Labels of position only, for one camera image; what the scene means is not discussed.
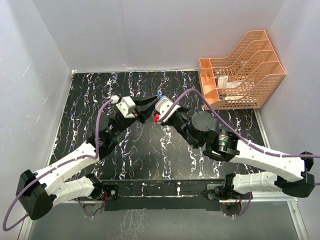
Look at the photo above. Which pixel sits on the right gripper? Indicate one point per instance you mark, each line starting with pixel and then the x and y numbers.
pixel 184 109

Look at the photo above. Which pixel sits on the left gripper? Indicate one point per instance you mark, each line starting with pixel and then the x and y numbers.
pixel 144 110

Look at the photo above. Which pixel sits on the red and metal key holder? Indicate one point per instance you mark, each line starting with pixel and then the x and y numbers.
pixel 157 117

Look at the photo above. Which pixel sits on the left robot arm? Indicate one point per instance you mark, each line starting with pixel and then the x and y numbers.
pixel 38 192

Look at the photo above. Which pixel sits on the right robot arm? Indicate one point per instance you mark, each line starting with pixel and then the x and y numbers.
pixel 289 175

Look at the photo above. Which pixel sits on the papers in organizer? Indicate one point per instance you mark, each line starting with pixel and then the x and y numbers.
pixel 223 82

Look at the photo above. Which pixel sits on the orange file organizer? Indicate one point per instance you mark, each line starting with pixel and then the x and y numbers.
pixel 254 61

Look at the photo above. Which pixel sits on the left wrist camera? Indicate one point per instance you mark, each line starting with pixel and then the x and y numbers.
pixel 126 106

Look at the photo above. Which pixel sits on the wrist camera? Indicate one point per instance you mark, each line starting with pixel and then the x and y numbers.
pixel 162 108
pixel 126 106

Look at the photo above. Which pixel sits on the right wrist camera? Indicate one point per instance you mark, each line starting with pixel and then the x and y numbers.
pixel 162 108

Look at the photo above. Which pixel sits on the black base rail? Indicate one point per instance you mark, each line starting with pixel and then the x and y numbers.
pixel 186 194

